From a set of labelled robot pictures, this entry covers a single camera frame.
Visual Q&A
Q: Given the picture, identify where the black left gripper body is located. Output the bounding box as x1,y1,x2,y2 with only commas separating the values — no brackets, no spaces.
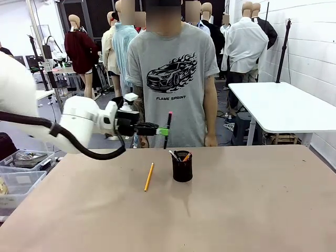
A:
114,109,140,137

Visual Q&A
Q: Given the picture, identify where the black marker with pink cap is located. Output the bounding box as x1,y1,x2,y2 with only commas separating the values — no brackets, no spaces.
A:
163,111,173,150

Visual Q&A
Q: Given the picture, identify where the left forearm of person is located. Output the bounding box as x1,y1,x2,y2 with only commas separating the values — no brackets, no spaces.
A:
204,75,218,136

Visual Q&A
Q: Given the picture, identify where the tattooed right forearm of person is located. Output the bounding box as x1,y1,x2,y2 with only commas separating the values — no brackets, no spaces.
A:
132,84,150,148

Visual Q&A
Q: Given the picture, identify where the black mesh pen holder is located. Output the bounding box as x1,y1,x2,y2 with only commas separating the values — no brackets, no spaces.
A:
172,150,193,182

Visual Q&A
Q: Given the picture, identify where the person's left hand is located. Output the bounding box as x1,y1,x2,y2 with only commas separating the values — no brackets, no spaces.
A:
204,133,218,148

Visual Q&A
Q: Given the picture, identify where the yellow pencil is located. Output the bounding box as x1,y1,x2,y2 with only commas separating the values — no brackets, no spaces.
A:
143,162,155,193

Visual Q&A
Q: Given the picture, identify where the person in grey t-shirt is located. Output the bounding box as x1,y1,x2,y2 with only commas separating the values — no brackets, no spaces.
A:
124,0,221,148

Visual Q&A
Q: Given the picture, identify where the mannequin in cream jacket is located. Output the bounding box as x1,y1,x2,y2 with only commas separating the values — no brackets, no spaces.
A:
101,11,122,98

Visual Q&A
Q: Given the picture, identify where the mannequin in light blue fleece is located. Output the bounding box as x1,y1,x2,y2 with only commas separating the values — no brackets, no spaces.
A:
112,0,139,97

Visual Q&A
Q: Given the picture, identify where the mannequin in dark red sweater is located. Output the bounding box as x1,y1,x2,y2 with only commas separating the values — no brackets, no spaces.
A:
64,14,100,100

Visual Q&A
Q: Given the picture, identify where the small white table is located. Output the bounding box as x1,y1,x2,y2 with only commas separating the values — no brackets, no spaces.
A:
35,89,55,101

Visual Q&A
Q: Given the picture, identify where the mannequin in red jacket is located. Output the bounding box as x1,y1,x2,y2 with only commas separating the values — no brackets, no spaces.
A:
134,10,147,34

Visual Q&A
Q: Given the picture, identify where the clear plastic bin with parts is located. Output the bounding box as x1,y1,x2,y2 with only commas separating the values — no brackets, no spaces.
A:
0,149,56,174

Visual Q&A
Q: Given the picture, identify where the mannequin in black coat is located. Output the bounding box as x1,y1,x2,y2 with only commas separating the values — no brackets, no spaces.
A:
200,2,226,80

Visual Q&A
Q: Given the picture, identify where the mannequin in white shirt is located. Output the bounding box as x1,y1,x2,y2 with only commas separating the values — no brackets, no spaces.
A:
220,1,270,82

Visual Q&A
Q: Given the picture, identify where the clear plastic bin with label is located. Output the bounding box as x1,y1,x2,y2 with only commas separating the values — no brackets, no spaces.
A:
0,170,48,209

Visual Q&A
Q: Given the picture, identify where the large white table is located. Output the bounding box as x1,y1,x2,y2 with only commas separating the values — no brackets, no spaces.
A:
227,81,336,148

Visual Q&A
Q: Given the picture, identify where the black tripod stand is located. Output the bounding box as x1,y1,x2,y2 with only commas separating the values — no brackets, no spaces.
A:
275,17,294,83

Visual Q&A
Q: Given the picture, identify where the mannequin in black blazer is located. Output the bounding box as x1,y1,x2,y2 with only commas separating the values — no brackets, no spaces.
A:
251,2,279,51

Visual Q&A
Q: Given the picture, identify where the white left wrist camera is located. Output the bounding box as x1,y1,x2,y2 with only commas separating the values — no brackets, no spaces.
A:
121,93,139,111

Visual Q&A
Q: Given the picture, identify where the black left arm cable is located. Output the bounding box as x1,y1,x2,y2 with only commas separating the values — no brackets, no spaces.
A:
0,111,127,161

